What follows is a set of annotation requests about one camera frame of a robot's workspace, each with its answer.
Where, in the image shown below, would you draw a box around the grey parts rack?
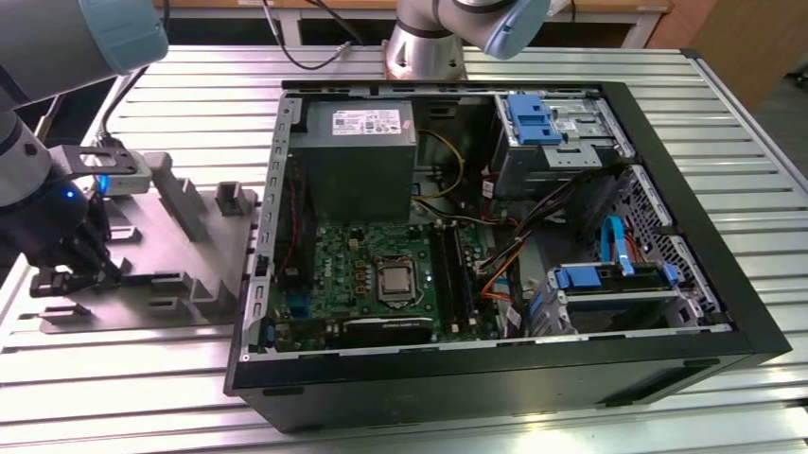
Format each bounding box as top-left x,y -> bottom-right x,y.
37,150 -> 261,335

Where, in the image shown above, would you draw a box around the green Dell motherboard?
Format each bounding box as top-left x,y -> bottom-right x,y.
267,220 -> 506,354

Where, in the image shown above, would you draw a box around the grey power supply unit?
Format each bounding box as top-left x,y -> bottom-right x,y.
288,96 -> 422,226

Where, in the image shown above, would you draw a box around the white power supply label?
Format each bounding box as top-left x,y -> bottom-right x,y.
332,109 -> 403,138

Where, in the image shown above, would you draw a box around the silver CPU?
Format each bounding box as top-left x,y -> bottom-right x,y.
380,265 -> 412,293

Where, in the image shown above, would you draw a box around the CPU socket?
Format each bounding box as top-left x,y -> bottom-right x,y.
375,254 -> 423,307

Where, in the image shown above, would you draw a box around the wooden workbench white legs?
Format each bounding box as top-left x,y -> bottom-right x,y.
153,0 -> 671,48

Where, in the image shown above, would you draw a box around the black graphics card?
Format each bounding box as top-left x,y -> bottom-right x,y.
339,315 -> 435,349

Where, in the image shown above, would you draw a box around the black PC tower case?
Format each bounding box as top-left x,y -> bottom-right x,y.
224,79 -> 794,434

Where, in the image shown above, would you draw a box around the blue drive caddy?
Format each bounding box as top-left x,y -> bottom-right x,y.
506,94 -> 565,147

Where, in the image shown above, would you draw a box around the metal disk bay cage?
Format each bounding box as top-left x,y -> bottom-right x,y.
529,262 -> 721,337

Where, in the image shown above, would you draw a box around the metal drive cage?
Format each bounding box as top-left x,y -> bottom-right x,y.
492,90 -> 635,190

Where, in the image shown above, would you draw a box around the hard disk in blue carrier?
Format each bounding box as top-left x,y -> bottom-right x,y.
551,263 -> 681,297

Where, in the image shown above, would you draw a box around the wooden cabinet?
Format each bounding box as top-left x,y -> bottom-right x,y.
646,0 -> 808,114

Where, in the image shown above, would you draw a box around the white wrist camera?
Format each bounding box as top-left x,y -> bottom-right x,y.
97,160 -> 153,196

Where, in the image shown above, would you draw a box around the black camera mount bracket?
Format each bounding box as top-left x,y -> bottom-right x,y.
49,144 -> 147,179

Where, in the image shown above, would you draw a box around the black camera cable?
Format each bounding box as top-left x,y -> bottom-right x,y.
100,65 -> 149,143

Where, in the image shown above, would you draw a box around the thin red wire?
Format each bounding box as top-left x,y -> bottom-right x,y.
280,160 -> 301,275

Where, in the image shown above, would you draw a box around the black cable silver plug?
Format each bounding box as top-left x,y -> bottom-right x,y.
261,0 -> 362,71

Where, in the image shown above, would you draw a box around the yellow power wires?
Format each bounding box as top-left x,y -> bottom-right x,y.
412,130 -> 466,200

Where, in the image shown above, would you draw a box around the coloured wire bundle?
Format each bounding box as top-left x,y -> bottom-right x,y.
478,253 -> 525,304

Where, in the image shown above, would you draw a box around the black cable bundle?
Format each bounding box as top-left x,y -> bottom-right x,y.
478,169 -> 607,275

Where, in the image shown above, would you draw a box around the blue flat data cable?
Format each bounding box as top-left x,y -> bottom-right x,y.
598,215 -> 634,278

